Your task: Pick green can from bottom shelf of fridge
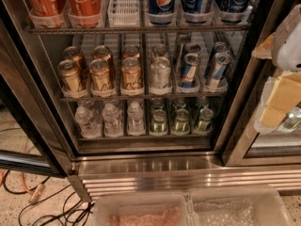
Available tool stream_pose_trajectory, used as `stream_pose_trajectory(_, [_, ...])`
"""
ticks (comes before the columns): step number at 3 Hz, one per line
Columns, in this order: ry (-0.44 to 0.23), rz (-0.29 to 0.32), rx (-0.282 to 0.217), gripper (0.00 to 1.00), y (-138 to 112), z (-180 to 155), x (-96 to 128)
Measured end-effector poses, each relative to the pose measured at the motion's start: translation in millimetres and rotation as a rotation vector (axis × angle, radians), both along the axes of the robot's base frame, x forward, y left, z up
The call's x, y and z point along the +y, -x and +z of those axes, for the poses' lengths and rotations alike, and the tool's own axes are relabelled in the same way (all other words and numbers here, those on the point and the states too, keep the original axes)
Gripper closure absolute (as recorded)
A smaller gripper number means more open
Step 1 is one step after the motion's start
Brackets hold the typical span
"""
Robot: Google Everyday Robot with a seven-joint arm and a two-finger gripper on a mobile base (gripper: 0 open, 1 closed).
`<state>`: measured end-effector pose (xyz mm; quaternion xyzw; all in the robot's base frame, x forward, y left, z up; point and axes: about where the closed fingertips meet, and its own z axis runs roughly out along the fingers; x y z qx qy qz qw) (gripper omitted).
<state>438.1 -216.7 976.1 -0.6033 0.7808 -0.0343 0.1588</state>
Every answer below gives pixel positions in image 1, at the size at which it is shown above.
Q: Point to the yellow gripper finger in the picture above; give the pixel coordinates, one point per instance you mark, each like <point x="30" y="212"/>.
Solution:
<point x="272" y="117"/>
<point x="286" y="92"/>

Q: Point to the green can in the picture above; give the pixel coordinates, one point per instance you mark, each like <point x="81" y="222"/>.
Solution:
<point x="180" y="123"/>
<point x="204" y="119"/>
<point x="158" y="124"/>

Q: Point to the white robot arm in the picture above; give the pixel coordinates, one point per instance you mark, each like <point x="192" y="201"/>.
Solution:
<point x="286" y="53"/>

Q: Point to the glass fridge door right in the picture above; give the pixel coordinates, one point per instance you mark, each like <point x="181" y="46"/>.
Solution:
<point x="239" y="144"/>

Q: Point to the glass fridge door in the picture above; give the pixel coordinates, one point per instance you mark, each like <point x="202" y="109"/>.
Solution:
<point x="239" y="144"/>
<point x="26" y="144"/>

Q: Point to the red bull can front right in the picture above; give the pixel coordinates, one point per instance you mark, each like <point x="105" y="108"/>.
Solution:
<point x="216" y="69"/>

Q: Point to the red bull can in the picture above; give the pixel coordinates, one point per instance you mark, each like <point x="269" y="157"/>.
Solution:
<point x="189" y="70"/>
<point x="216" y="69"/>

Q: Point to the red bull can front left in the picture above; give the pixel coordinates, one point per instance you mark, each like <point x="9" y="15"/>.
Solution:
<point x="189" y="70"/>

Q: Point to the pepsi can right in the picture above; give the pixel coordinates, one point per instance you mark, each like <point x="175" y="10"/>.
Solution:
<point x="231" y="11"/>

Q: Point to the silver white can front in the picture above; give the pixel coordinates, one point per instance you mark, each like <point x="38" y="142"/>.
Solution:
<point x="160" y="76"/>

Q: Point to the pepsi can middle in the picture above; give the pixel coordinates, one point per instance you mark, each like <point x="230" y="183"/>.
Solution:
<point x="196" y="11"/>

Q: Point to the gold can front right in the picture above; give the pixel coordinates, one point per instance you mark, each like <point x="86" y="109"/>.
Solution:
<point x="131" y="76"/>

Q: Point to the gold can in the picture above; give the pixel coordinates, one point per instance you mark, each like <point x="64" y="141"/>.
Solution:
<point x="73" y="83"/>
<point x="104" y="52"/>
<point x="101" y="76"/>
<point x="75" y="54"/>
<point x="131" y="51"/>
<point x="131" y="76"/>

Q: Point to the gold can back right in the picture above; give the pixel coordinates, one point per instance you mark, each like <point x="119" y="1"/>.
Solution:
<point x="131" y="51"/>

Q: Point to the gold can front middle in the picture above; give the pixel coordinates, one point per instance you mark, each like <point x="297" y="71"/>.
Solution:
<point x="101" y="76"/>

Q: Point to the gold can back middle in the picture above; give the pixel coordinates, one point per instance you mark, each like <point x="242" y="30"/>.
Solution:
<point x="104" y="52"/>

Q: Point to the gold can front left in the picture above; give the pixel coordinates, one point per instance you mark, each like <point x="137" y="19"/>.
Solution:
<point x="73" y="83"/>

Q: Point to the gold can back left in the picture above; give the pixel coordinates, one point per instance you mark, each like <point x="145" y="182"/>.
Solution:
<point x="75" y="54"/>

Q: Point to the coca-cola can right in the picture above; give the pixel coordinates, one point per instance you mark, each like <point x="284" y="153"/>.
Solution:
<point x="86" y="12"/>

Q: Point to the coca-cola can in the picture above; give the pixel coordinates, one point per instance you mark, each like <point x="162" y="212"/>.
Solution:
<point x="49" y="9"/>
<point x="86" y="12"/>

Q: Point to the glass fridge door left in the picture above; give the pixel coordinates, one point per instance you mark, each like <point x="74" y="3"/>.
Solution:
<point x="26" y="144"/>

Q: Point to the coca-cola can left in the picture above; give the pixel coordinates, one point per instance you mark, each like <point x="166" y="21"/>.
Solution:
<point x="49" y="9"/>

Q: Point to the clear bin right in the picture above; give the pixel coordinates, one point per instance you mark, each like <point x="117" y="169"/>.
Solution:
<point x="238" y="206"/>

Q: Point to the clear bin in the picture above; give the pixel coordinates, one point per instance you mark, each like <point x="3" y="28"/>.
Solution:
<point x="238" y="206"/>
<point x="142" y="209"/>

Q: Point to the water bottle front right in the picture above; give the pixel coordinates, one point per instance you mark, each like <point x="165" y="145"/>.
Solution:
<point x="136" y="122"/>

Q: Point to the water bottle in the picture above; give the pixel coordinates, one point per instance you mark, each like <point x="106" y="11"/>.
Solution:
<point x="136" y="122"/>
<point x="112" y="121"/>
<point x="89" y="126"/>

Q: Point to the water bottle front middle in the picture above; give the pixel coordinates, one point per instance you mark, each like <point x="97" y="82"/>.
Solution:
<point x="112" y="121"/>

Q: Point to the clear bin left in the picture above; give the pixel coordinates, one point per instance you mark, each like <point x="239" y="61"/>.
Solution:
<point x="142" y="209"/>

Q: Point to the water bottle front left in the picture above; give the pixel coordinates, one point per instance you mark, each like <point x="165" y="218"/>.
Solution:
<point x="89" y="126"/>

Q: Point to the empty white plastic tray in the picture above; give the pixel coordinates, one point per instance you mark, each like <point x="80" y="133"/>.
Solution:
<point x="122" y="13"/>

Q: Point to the stainless fridge frame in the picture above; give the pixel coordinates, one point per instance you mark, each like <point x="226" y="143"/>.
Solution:
<point x="107" y="165"/>

